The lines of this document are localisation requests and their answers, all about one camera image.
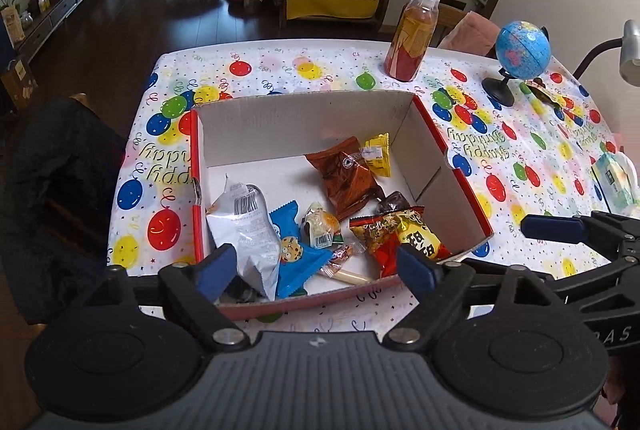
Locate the red yellow snack packet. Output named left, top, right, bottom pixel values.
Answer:
left=349, top=206, right=451, bottom=278

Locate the dark snack packet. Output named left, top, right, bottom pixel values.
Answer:
left=520, top=80, right=563, bottom=108

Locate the black jacket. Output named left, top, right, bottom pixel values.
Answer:
left=0, top=97, right=128, bottom=326

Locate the tissue pack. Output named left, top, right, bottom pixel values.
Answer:
left=591, top=151, right=640, bottom=211

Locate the blue cookie packet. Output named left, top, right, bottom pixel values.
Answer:
left=269, top=201, right=333, bottom=299

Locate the brown cardboard box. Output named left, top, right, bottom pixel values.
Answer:
left=0, top=57, right=38, bottom=111

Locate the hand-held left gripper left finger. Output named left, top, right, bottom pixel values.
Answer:
left=72, top=244, right=251, bottom=352

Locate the brown foil snack packet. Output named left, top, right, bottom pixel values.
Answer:
left=305, top=136, right=386, bottom=221

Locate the wooden chair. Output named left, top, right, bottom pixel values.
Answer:
left=435, top=4, right=471, bottom=48

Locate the balloon print tablecloth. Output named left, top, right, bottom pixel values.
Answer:
left=107, top=38, right=640, bottom=336

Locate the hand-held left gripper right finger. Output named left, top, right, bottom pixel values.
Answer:
left=382, top=244, right=568, bottom=352

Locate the television cabinet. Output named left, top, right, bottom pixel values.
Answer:
left=0, top=0, right=121, bottom=60

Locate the white snack packet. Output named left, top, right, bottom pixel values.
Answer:
left=206, top=175, right=282, bottom=301

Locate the dark brown candy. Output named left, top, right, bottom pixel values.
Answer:
left=376, top=191, right=412, bottom=215

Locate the pink cushion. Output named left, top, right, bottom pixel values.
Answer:
left=437, top=11, right=501, bottom=58

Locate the small blue globe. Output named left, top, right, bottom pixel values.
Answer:
left=482, top=20, right=552, bottom=108

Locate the orange juice bottle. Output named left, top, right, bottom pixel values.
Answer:
left=384, top=0, right=441, bottom=83

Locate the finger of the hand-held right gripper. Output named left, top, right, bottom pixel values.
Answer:
left=460, top=259, right=571, bottom=295
left=520, top=210, right=640, bottom=261

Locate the grey desk lamp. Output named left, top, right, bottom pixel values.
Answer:
left=572, top=20, right=640, bottom=86

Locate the green candy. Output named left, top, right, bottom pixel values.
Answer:
left=300, top=202, right=342, bottom=249

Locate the red cardboard box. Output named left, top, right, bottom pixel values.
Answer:
left=190, top=90, right=495, bottom=321

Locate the small candy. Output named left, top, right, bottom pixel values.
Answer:
left=320, top=244, right=355, bottom=275

